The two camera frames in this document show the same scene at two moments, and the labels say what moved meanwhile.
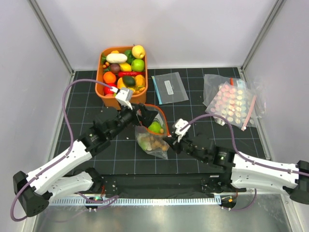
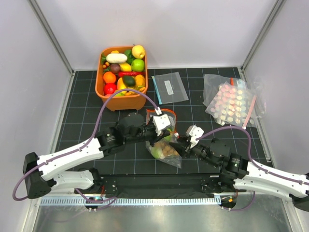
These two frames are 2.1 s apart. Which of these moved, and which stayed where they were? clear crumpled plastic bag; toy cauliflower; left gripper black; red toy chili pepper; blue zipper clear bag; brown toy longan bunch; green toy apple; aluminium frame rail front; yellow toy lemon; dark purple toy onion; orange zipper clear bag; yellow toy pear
Moved: toy cauliflower; brown toy longan bunch; left gripper black; orange zipper clear bag
Stayed: dark purple toy onion; clear crumpled plastic bag; yellow toy lemon; green toy apple; red toy chili pepper; aluminium frame rail front; yellow toy pear; blue zipper clear bag
